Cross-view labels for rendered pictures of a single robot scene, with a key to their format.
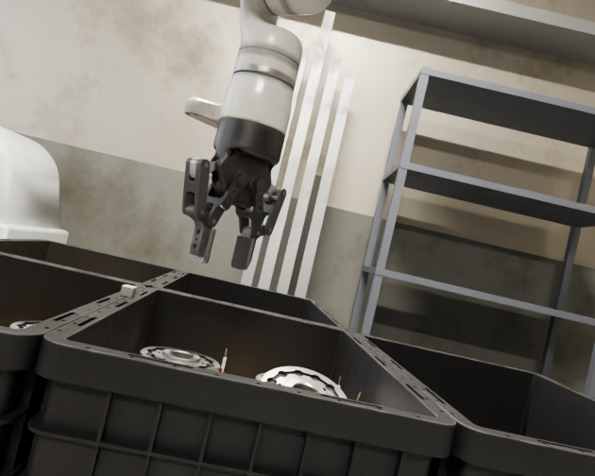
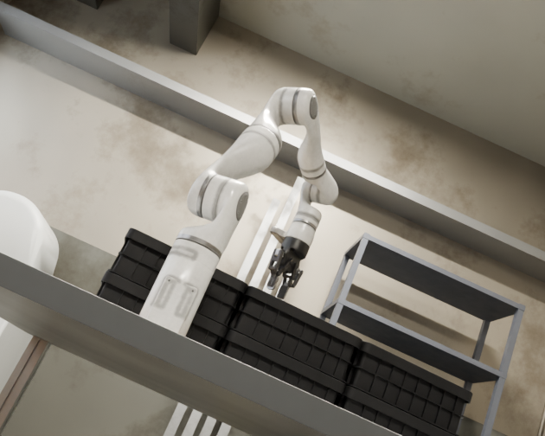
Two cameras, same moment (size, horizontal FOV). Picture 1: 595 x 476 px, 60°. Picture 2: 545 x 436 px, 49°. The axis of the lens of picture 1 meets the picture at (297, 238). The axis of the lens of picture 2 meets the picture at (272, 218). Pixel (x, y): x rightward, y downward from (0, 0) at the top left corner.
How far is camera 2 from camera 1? 1.11 m
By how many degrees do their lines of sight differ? 18
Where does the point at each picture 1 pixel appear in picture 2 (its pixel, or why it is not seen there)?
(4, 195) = (31, 260)
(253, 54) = (304, 215)
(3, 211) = not seen: hidden behind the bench
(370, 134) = (316, 276)
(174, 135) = not seen: hidden behind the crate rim
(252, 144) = (298, 248)
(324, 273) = not seen: hidden behind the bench
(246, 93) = (299, 229)
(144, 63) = (144, 183)
